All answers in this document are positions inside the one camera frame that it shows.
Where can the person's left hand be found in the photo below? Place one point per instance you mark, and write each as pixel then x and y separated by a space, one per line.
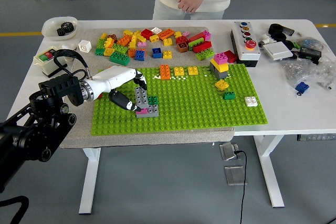
pixel 191 2

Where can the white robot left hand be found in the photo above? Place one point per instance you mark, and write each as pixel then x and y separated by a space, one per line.
pixel 115 78

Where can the grey two-by-three brick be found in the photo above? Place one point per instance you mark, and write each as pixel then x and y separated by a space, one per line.
pixel 141 97

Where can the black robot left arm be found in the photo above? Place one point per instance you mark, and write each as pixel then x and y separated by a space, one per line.
pixel 39 129

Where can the dark green two-by-four brick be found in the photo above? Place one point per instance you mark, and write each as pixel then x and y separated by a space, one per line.
pixel 119 58

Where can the light green two-by-four brick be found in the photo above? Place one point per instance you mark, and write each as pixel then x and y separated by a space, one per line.
pixel 195 43
pixel 120 48
pixel 204 55

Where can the dark green square brick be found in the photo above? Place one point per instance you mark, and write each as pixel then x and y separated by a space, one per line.
pixel 229 95
pixel 152 100
pixel 99 51

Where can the pink small brick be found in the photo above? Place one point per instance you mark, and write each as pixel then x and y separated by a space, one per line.
pixel 186 34
pixel 142 44

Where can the blue square brick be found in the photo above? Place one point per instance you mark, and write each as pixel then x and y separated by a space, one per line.
pixel 140 55
pixel 157 52
pixel 302 87

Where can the red long brick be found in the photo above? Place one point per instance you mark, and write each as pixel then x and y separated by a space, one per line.
pixel 197 37

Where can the orange two-by-three brick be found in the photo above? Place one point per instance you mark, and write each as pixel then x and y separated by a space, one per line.
pixel 124 40
pixel 165 72

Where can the orange two-by-four brick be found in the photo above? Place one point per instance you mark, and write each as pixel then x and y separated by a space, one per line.
pixel 166 34

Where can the brown small brick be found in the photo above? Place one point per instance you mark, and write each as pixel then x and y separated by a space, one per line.
pixel 113 37

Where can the yellow long brick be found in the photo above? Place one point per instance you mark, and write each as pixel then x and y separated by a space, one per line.
pixel 134 41

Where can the yellow small brick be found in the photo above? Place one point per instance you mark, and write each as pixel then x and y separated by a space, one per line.
pixel 104 36

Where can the yellow square brick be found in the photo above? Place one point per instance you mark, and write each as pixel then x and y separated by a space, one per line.
pixel 168 42
pixel 193 70
pixel 179 71
pixel 221 85
pixel 167 54
pixel 128 32

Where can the brown square brick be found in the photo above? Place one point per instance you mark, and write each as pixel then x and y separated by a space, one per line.
pixel 182 47

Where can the red two-by-four brick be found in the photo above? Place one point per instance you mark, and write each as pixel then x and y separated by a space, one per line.
pixel 202 47

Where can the grey long brick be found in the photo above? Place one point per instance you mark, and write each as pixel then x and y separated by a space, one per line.
pixel 153 110

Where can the red square brick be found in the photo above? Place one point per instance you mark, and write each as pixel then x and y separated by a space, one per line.
pixel 146 34

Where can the pink square brick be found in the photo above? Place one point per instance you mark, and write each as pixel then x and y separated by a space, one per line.
pixel 220 57

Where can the yellow wide brick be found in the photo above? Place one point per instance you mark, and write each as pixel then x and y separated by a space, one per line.
pixel 220 67

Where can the grey square brick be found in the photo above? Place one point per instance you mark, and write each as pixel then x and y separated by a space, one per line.
pixel 221 75

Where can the green studded baseplate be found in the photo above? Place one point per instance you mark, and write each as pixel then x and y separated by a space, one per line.
pixel 197 108

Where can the white square brick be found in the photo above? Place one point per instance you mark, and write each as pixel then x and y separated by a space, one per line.
pixel 251 102

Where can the white cube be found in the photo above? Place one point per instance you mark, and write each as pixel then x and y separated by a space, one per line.
pixel 84 46

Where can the black gear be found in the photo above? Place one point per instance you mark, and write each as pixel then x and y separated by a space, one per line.
pixel 65 28

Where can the grey-brown mat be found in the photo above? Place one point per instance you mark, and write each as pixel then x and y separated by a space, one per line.
pixel 157 140

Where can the push-button control box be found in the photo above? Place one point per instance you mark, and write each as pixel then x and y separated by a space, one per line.
pixel 246 53

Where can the white pipe connector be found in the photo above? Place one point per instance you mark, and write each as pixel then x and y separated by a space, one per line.
pixel 265 41

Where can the white oval bowl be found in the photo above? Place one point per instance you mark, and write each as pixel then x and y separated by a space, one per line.
pixel 48 31

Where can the green plastic clip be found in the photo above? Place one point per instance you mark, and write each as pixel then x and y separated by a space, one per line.
pixel 296 45

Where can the white table leg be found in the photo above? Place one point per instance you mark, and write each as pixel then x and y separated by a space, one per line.
pixel 89 182
pixel 270 171

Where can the clear bag blue parts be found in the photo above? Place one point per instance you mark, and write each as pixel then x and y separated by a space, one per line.
pixel 309 43

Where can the black power adapter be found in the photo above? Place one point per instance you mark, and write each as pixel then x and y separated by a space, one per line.
pixel 310 53

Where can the clear bag of screws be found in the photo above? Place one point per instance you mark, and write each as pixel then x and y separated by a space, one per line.
pixel 304 72

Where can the metal floor socket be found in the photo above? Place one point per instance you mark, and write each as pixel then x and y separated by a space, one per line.
pixel 235 175
pixel 229 151

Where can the table height control panel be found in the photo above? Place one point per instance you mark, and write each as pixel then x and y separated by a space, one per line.
pixel 316 137

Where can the green red switch box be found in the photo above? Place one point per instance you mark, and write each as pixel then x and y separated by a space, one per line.
pixel 46 56

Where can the white wall switch panel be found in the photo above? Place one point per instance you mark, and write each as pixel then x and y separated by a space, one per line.
pixel 277 51

